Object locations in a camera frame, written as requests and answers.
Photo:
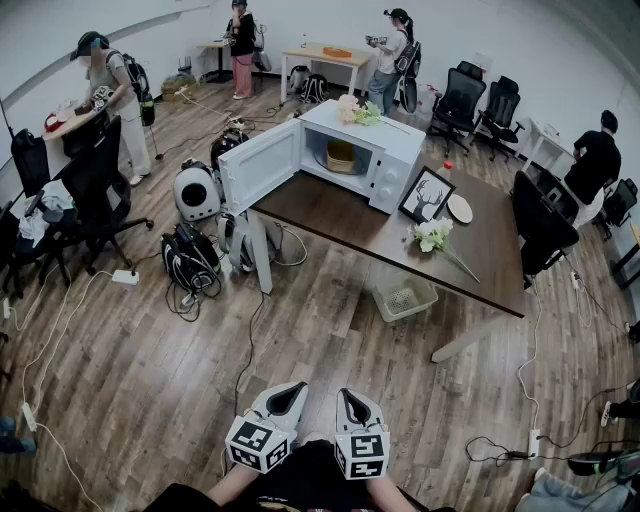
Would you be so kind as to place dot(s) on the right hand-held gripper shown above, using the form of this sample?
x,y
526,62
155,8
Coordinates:
x,y
362,452

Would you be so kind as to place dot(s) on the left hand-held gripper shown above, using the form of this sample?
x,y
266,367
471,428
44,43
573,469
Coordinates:
x,y
255,445

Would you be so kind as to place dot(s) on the beige paper food container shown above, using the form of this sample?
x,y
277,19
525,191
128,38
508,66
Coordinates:
x,y
341,157

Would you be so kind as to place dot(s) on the white microwave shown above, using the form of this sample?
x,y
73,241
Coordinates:
x,y
397,150

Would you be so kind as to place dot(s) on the person's right forearm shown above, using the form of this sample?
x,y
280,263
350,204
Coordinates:
x,y
390,497

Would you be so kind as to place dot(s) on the person's left forearm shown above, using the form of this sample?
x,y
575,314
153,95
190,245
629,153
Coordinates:
x,y
230,487

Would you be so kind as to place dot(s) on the glass vessel with red liquid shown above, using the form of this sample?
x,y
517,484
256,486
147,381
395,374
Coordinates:
x,y
51,122

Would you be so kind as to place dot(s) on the person's black top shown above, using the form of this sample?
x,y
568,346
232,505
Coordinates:
x,y
310,475

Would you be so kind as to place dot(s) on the white plastic basket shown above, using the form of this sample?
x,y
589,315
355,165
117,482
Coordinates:
x,y
400,300

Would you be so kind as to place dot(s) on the white table leg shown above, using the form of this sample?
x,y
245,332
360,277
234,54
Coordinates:
x,y
460,345
261,260

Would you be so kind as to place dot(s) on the black and white backpack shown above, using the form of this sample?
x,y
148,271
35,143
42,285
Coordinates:
x,y
187,260

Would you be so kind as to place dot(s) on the white power strip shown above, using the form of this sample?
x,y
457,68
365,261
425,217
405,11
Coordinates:
x,y
125,276
534,444
29,416

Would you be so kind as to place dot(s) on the white flower bouquet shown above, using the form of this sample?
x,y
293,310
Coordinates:
x,y
435,235

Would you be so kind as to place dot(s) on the white pod backpack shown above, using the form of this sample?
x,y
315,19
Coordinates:
x,y
197,195

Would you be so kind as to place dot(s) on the round wooden coaster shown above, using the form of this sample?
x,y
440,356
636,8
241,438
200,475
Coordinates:
x,y
460,209

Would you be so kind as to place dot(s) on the black office chair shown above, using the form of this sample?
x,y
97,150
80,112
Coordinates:
x,y
500,117
25,255
620,205
542,230
457,102
100,190

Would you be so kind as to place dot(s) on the black pod backpack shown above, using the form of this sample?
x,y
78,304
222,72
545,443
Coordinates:
x,y
225,147

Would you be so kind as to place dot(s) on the pile of clothes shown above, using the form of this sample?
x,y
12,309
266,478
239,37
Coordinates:
x,y
37,225

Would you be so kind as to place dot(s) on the pink flower bouquet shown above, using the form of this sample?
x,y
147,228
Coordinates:
x,y
350,107

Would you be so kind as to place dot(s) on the grey and white backpack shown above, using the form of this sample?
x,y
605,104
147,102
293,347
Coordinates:
x,y
298,80

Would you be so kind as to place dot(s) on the white desk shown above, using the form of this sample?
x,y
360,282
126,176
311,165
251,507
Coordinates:
x,y
547,142

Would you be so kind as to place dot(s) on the round wooden table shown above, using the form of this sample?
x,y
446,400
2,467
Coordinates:
x,y
70,125

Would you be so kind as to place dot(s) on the black router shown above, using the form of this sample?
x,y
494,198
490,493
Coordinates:
x,y
185,67

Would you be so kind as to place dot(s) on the light wooden table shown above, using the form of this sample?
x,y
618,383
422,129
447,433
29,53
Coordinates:
x,y
320,54

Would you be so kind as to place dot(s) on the orange tray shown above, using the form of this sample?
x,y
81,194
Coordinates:
x,y
337,51

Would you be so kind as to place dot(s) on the small wooden desk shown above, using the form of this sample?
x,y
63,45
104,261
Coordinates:
x,y
212,46

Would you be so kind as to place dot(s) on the deer picture frame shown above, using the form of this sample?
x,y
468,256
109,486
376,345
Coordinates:
x,y
427,197

